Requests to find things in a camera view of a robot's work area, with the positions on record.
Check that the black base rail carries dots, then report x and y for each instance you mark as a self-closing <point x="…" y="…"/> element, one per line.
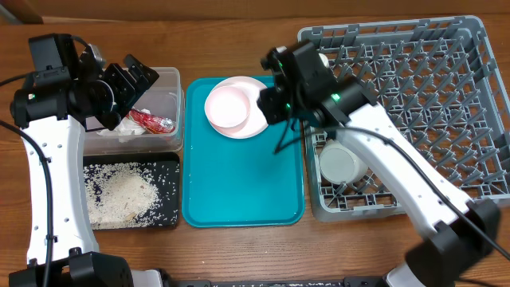
<point x="344" y="282"/>

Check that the white tissue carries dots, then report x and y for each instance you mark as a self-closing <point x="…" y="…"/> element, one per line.
<point x="126" y="131"/>

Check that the teal plastic tray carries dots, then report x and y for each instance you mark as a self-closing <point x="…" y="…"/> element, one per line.
<point x="228" y="182"/>

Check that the red snack wrapper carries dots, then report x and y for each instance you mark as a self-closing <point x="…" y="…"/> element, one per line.
<point x="151" y="123"/>

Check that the small pink plate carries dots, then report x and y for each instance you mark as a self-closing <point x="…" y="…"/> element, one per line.
<point x="227" y="107"/>

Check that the clear plastic waste bin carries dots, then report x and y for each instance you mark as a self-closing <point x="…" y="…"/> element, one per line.
<point x="165" y="99"/>

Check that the cream cup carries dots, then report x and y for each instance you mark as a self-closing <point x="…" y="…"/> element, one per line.
<point x="325" y="60"/>

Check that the large pink plate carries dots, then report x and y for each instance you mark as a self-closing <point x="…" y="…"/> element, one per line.
<point x="256" y="122"/>

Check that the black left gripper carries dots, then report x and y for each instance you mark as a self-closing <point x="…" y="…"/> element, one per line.
<point x="128" y="87"/>

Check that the white bowl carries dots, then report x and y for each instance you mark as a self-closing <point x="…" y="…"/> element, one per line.
<point x="340" y="165"/>

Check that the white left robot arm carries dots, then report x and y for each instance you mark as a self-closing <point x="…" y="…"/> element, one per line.
<point x="49" y="113"/>

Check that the grey plastic dish rack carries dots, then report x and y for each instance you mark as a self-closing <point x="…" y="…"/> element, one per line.
<point x="440" y="84"/>

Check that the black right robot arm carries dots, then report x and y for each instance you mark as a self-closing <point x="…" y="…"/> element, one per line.
<point x="457" y="232"/>

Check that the spilled rice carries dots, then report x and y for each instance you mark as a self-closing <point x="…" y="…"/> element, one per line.
<point x="119" y="193"/>

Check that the black tray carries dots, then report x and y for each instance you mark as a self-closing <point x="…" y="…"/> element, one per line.
<point x="171" y="159"/>

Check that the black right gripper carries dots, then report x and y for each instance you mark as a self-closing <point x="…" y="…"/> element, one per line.
<point x="268" y="99"/>

